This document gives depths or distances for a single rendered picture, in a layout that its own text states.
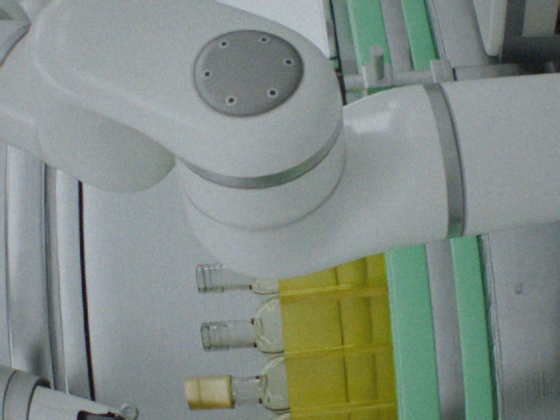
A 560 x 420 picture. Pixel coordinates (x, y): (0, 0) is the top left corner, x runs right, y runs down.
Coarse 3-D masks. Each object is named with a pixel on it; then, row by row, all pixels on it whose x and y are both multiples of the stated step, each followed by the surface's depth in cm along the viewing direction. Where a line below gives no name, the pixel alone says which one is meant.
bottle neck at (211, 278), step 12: (204, 264) 123; (216, 264) 122; (204, 276) 122; (216, 276) 122; (228, 276) 122; (240, 276) 122; (204, 288) 122; (216, 288) 122; (228, 288) 122; (240, 288) 122
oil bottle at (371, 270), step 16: (368, 256) 120; (384, 256) 120; (320, 272) 119; (336, 272) 119; (352, 272) 119; (368, 272) 119; (384, 272) 119; (256, 288) 121; (272, 288) 120; (288, 288) 119; (304, 288) 119; (320, 288) 120; (336, 288) 120
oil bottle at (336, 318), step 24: (360, 288) 119; (384, 288) 118; (264, 312) 119; (288, 312) 118; (312, 312) 118; (336, 312) 118; (360, 312) 118; (384, 312) 118; (264, 336) 118; (288, 336) 117; (312, 336) 117; (336, 336) 117; (360, 336) 117; (384, 336) 117
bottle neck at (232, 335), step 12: (204, 324) 120; (216, 324) 120; (228, 324) 120; (240, 324) 120; (204, 336) 119; (216, 336) 119; (228, 336) 119; (240, 336) 119; (204, 348) 120; (216, 348) 120; (228, 348) 120; (240, 348) 120; (252, 348) 120
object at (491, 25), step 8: (480, 0) 119; (488, 0) 118; (496, 0) 105; (504, 0) 107; (480, 8) 118; (488, 8) 118; (496, 8) 106; (480, 16) 118; (488, 16) 118; (496, 16) 108; (480, 24) 118; (488, 24) 117; (496, 24) 109; (488, 32) 117; (496, 32) 111; (488, 40) 113; (496, 40) 112; (488, 48) 114; (496, 48) 114
